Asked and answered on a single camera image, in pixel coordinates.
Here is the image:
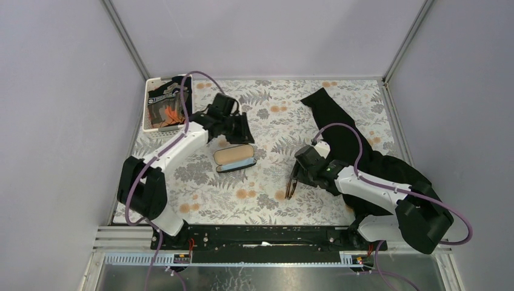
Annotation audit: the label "grey slotted cable duct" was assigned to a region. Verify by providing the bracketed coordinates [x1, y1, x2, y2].
[105, 247, 365, 267]

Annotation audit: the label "light blue cleaning cloth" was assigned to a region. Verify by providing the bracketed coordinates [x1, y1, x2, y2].
[216, 158, 256, 172]

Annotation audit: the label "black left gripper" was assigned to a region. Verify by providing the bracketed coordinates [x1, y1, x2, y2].
[221, 112, 255, 145]

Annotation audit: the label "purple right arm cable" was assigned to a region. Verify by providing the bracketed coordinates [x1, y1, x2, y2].
[311, 122, 474, 247]

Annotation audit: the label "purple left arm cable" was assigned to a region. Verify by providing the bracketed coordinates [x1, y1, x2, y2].
[124, 71, 225, 291]

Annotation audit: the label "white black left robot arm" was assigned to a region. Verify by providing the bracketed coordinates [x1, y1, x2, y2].
[117, 93, 255, 249]

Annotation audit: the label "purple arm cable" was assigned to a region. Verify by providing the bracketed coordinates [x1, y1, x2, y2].
[124, 71, 225, 291]
[311, 122, 474, 247]

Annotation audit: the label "white perforated plastic basket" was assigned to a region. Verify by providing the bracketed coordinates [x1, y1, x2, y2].
[142, 73, 196, 139]

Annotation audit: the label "black cloth garment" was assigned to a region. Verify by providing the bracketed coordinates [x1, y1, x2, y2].
[300, 87, 433, 219]

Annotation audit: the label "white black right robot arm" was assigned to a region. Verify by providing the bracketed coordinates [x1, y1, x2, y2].
[295, 145, 454, 255]

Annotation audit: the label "floral patterned table mat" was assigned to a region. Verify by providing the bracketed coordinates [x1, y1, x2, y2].
[167, 80, 401, 226]

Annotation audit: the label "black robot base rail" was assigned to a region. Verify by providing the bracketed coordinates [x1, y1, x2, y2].
[150, 224, 387, 255]

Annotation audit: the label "black glasses case tan lining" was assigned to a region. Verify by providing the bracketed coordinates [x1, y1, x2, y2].
[213, 144, 256, 173]

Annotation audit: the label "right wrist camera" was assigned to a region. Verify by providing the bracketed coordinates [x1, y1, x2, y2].
[314, 140, 330, 158]

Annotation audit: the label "brown tortoiseshell sunglasses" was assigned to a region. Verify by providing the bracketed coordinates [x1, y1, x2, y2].
[285, 178, 298, 200]

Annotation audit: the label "black orange clothes in basket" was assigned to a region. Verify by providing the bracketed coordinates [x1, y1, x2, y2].
[147, 76, 193, 130]

